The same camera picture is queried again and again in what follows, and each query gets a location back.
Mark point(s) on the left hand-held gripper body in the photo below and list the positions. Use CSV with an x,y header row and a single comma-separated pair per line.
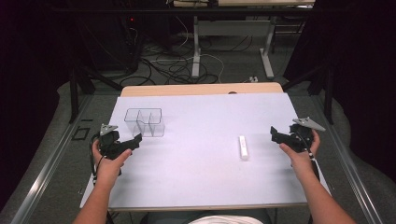
x,y
109,143

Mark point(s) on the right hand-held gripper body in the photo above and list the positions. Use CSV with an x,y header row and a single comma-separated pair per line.
x,y
301,137

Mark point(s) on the person's left hand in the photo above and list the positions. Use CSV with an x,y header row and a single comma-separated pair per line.
x,y
107,168

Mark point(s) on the person's right hand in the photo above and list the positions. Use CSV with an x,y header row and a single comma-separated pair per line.
x,y
301,161

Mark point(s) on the clear plastic compartment organizer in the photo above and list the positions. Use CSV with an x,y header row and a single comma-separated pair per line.
x,y
144,122

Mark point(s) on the white stick tube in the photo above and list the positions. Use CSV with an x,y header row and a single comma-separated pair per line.
x,y
243,147

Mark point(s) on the black metal stand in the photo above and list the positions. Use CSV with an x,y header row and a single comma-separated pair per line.
x,y
74,93
327,93

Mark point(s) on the white power plug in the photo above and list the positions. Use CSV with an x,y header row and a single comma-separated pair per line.
x,y
253,79

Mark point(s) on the white table cover sheet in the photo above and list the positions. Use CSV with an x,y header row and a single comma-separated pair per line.
x,y
199,149

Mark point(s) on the black curtain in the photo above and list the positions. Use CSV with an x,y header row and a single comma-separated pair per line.
x,y
361,77
28,77

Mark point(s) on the person's white shirt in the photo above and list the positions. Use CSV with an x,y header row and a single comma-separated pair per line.
x,y
227,219

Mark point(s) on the black computer tower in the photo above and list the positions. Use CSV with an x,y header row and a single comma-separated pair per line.
x,y
124,34

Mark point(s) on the grey metal floor rail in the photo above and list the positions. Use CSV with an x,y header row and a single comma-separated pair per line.
x,y
351,177
40,180

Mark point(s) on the white metal desk frame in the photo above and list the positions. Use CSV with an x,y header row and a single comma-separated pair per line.
x,y
199,46

